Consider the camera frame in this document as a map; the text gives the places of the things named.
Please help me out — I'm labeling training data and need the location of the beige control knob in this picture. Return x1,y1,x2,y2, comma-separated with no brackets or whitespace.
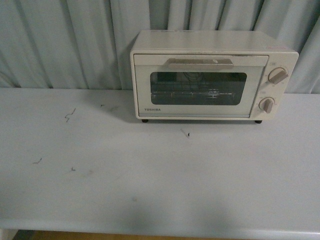
268,67,289,85
258,97,275,114

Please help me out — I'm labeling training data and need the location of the beige oven door handle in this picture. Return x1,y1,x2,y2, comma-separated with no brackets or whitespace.
167,58,234,70

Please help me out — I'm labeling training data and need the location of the upper beige control knob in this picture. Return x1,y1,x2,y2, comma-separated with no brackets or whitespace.
268,67,289,85

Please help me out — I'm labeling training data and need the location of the lower beige control knob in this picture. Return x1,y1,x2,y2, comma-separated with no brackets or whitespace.
258,97,275,114

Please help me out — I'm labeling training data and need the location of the grey curtain backdrop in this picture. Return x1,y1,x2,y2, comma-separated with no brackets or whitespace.
0,0,320,94

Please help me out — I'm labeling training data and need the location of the cream Toshiba toaster oven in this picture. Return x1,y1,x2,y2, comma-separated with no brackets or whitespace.
130,30,299,123

